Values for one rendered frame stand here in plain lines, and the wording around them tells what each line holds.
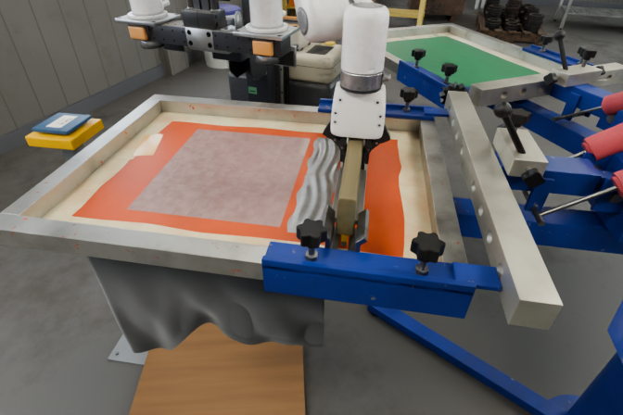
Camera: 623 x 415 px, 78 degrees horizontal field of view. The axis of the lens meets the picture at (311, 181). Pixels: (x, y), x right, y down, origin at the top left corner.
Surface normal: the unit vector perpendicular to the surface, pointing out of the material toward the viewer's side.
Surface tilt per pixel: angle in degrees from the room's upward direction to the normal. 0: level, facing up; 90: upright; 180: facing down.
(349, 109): 91
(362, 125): 94
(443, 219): 0
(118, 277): 91
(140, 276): 92
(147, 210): 0
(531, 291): 0
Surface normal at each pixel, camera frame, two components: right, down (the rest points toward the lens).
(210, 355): 0.01, -0.82
